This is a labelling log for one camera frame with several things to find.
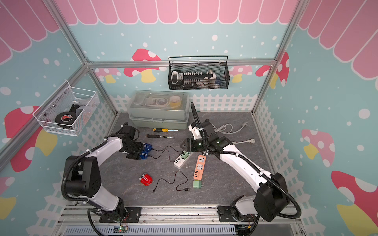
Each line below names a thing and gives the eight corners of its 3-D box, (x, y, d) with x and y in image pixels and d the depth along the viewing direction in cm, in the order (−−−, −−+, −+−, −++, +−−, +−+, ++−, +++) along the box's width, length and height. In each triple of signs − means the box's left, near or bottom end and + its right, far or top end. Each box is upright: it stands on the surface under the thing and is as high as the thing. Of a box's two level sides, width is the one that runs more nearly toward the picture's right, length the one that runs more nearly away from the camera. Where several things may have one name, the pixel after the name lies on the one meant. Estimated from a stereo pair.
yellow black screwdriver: (153, 131, 110) (152, 129, 108) (154, 129, 111) (153, 127, 109) (177, 133, 109) (177, 130, 107) (177, 131, 110) (177, 129, 108)
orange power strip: (192, 179, 88) (192, 177, 85) (198, 155, 97) (198, 153, 95) (201, 181, 87) (201, 179, 85) (206, 157, 96) (206, 155, 94)
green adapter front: (193, 188, 84) (193, 187, 82) (193, 181, 86) (193, 180, 84) (201, 188, 84) (201, 187, 82) (200, 181, 86) (201, 180, 84)
